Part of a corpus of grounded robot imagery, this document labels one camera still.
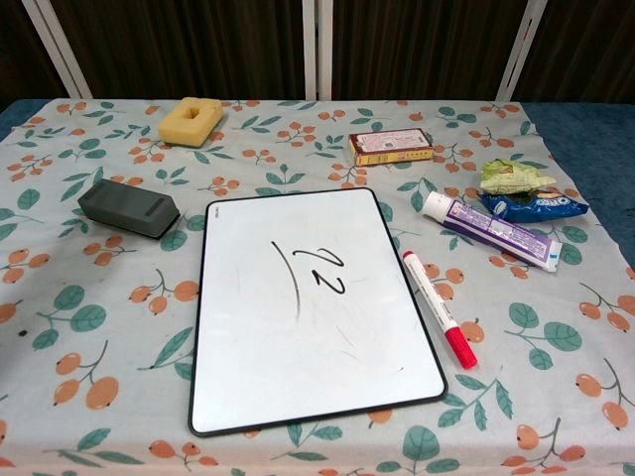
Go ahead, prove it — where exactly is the dark grey board eraser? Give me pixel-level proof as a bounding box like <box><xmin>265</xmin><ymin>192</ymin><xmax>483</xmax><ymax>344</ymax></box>
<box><xmin>76</xmin><ymin>178</ymin><xmax>179</xmax><ymax>242</ymax></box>

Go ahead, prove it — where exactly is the white dry-erase board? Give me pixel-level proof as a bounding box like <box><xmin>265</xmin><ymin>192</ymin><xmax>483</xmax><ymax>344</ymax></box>
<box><xmin>187</xmin><ymin>186</ymin><xmax>449</xmax><ymax>439</ymax></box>

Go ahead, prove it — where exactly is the red yellow cardboard box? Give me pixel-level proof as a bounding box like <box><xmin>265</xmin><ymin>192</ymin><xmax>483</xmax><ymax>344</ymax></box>
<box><xmin>347</xmin><ymin>127</ymin><xmax>437</xmax><ymax>168</ymax></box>

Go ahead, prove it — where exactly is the red white marker pen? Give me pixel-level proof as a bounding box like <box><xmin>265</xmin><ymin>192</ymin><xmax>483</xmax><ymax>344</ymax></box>
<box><xmin>401</xmin><ymin>250</ymin><xmax>480</xmax><ymax>371</ymax></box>

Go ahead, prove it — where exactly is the purple white toothpaste tube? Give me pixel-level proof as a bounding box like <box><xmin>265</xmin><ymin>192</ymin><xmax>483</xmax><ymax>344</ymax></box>
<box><xmin>421</xmin><ymin>190</ymin><xmax>565</xmax><ymax>275</ymax></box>

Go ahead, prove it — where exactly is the yellow sponge with hole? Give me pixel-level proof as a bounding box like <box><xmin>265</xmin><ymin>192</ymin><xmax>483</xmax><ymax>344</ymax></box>
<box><xmin>158</xmin><ymin>96</ymin><xmax>224</xmax><ymax>150</ymax></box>

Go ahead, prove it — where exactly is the crumpled green wrapper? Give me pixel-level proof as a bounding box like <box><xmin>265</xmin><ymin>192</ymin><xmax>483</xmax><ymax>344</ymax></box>
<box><xmin>478</xmin><ymin>157</ymin><xmax>558</xmax><ymax>196</ymax></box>

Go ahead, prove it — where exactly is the dark pleated curtain panel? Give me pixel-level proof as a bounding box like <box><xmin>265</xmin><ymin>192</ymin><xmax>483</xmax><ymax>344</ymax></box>
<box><xmin>0</xmin><ymin>0</ymin><xmax>71</xmax><ymax>108</ymax></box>
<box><xmin>330</xmin><ymin>0</ymin><xmax>525</xmax><ymax>103</ymax></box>
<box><xmin>48</xmin><ymin>0</ymin><xmax>307</xmax><ymax>100</ymax></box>
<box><xmin>513</xmin><ymin>0</ymin><xmax>635</xmax><ymax>105</ymax></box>

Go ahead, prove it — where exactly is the floral fruit print tablecloth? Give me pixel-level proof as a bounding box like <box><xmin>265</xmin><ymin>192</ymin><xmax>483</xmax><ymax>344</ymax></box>
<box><xmin>0</xmin><ymin>97</ymin><xmax>635</xmax><ymax>476</ymax></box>

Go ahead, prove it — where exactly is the blue cookie packet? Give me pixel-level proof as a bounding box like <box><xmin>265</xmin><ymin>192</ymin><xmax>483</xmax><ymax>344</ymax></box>
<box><xmin>477</xmin><ymin>189</ymin><xmax>591</xmax><ymax>224</ymax></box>

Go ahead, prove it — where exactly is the upright white frame post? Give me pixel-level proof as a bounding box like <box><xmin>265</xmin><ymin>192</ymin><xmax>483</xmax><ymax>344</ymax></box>
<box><xmin>301</xmin><ymin>0</ymin><xmax>335</xmax><ymax>101</ymax></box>

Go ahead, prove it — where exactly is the slanted white frame post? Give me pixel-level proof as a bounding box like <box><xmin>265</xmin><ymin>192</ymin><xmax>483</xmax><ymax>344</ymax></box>
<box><xmin>497</xmin><ymin>0</ymin><xmax>549</xmax><ymax>104</ymax></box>
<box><xmin>21</xmin><ymin>0</ymin><xmax>94</xmax><ymax>99</ymax></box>

